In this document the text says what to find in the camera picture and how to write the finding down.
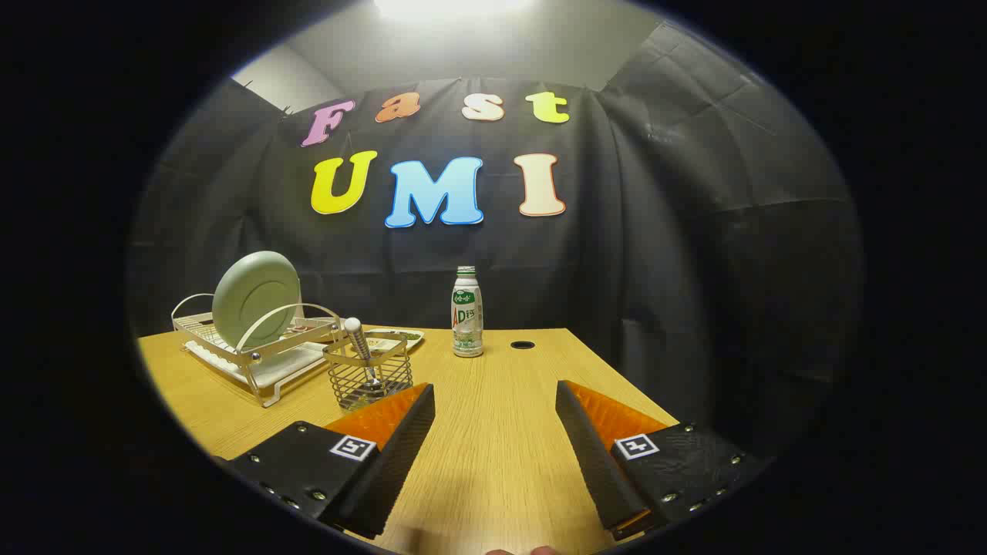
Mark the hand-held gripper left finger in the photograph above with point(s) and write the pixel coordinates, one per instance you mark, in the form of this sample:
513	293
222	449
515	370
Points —
401	455

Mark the white drink bottle green label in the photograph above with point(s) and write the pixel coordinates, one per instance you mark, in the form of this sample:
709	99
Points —
466	316

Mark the pale green plate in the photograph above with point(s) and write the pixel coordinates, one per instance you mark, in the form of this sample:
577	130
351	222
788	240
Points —
254	297

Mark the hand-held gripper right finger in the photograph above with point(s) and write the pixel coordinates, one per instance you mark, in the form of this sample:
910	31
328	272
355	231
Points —
594	462

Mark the black backdrop cloth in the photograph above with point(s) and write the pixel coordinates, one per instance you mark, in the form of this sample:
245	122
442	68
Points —
655	270

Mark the white divided tray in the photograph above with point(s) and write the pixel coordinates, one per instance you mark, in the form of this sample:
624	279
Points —
405	337

